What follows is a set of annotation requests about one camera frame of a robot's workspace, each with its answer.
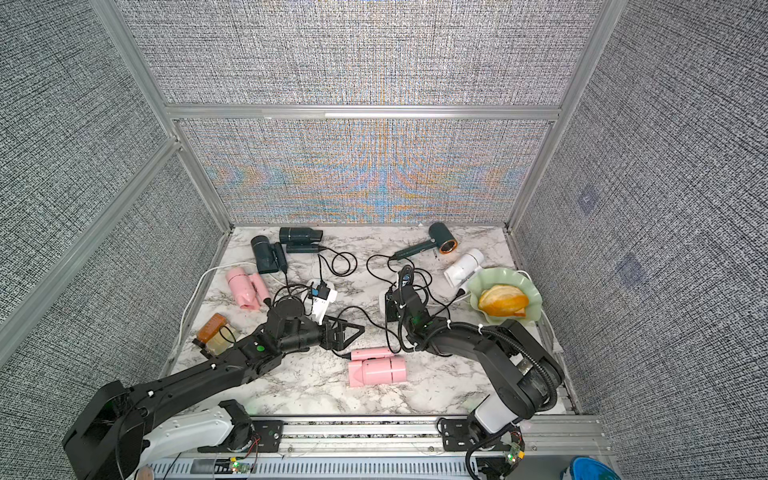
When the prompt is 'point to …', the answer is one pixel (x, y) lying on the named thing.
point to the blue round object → (584, 467)
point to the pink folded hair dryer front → (373, 367)
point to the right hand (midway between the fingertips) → (390, 290)
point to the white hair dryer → (458, 274)
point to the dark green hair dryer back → (300, 239)
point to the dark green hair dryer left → (270, 258)
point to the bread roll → (504, 300)
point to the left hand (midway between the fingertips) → (360, 327)
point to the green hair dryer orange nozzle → (439, 237)
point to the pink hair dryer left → (247, 287)
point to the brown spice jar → (209, 329)
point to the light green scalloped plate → (484, 279)
